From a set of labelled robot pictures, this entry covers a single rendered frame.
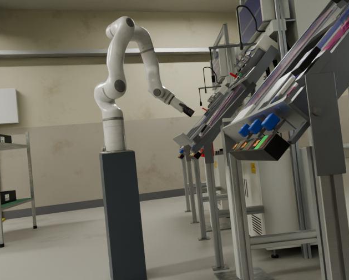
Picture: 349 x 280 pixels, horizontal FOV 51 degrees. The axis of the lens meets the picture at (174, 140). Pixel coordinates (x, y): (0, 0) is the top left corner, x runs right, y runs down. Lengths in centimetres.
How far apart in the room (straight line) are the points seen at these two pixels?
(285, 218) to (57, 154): 414
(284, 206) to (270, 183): 16
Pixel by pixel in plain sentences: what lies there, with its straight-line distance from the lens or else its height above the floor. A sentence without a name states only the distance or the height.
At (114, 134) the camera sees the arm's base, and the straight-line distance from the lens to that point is 203.
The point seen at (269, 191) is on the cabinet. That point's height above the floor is 39.
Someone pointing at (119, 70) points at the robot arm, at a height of 116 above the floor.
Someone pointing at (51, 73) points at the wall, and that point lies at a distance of 592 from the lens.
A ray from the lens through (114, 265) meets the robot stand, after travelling 206.
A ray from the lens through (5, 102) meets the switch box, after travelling 576.
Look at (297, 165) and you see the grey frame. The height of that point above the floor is 53.
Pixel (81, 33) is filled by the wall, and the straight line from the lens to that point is 611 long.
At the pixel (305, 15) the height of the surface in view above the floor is 140.
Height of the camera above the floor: 65
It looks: 3 degrees up
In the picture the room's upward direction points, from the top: 6 degrees counter-clockwise
